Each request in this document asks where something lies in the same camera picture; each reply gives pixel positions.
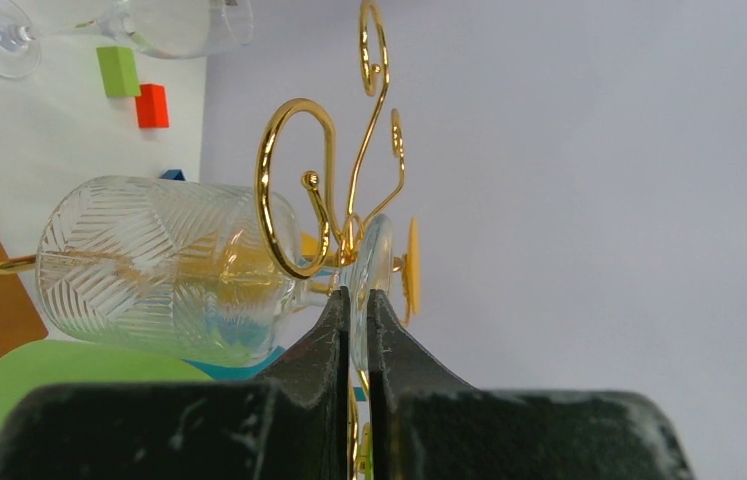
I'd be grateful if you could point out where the blue plastic wine glass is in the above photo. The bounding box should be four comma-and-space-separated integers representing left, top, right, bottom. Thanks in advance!
184, 264, 369, 404

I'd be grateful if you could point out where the green plastic wine glass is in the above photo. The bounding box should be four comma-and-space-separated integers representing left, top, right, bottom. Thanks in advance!
0, 340, 211, 428

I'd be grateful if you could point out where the clear tall wine glass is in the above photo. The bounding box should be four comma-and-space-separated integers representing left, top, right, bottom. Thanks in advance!
0, 0, 255, 79

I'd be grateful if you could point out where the yellow plastic wine glass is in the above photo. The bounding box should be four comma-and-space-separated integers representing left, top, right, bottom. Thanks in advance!
297, 214, 421, 333

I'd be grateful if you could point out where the light green toy block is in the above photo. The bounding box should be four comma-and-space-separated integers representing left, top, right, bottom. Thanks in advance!
96, 46, 141, 98

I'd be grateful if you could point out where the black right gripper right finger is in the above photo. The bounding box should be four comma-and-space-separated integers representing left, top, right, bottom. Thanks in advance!
366, 290, 694, 479

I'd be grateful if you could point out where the clear glass tumbler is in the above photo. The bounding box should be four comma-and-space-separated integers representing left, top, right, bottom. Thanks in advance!
34, 176, 304, 361

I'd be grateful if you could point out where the orange red toy block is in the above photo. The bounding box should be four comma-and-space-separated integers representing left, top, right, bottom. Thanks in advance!
134, 83, 170, 129

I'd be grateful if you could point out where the blue toy brick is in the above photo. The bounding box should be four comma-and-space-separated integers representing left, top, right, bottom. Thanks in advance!
159, 169, 186, 181

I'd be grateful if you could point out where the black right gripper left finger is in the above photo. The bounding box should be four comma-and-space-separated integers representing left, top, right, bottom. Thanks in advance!
0, 288, 351, 479

